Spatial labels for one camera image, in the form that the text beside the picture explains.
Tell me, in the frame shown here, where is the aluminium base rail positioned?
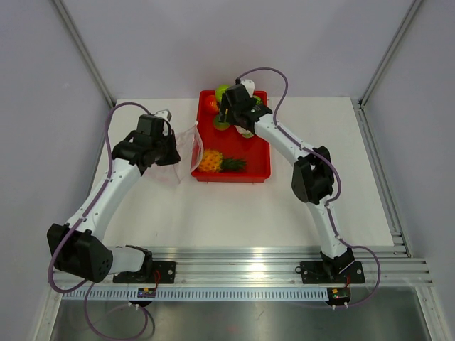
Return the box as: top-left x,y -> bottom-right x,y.
49,244 -> 434,291

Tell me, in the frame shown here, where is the toy cauliflower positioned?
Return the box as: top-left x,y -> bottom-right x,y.
235,125 -> 254,139

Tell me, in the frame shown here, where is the right circuit board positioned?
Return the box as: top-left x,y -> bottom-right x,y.
326,287 -> 351,307

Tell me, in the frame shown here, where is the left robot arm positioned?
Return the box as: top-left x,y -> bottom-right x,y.
47,110 -> 181,283

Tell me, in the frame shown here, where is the left aluminium frame post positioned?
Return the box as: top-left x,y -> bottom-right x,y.
50,0 -> 116,108

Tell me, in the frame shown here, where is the red toy tomato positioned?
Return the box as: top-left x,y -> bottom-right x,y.
203,94 -> 220,115

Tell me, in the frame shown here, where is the clear zip top bag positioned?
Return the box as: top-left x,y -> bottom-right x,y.
144,121 -> 204,186

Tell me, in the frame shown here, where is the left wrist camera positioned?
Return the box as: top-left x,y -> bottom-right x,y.
154,109 -> 172,122

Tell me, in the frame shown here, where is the red plastic tray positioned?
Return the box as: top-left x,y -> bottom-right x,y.
191,90 -> 271,183

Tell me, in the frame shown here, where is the white slotted cable duct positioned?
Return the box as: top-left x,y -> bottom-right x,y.
63,286 -> 328,302

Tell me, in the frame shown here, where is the toy pineapple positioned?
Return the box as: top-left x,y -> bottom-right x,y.
197,149 -> 247,173

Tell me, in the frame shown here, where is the right side aluminium rail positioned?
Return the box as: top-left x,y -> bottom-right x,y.
351,99 -> 413,258

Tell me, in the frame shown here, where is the green toy lime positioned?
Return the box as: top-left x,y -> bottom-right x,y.
213,115 -> 230,131

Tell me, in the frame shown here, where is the green toy apple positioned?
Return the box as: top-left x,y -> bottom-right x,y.
214,85 -> 230,103

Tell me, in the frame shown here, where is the aluminium frame post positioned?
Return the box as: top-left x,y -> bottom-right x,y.
50,0 -> 116,108
358,0 -> 425,109

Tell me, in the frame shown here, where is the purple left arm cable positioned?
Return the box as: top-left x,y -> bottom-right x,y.
47,102 -> 156,337

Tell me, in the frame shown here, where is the left circuit board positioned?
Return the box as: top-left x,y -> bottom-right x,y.
137,288 -> 156,298

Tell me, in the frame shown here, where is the circuit board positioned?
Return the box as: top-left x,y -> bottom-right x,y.
326,287 -> 351,307
137,288 -> 156,298

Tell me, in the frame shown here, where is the right aluminium frame post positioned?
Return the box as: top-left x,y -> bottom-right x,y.
358,0 -> 425,109

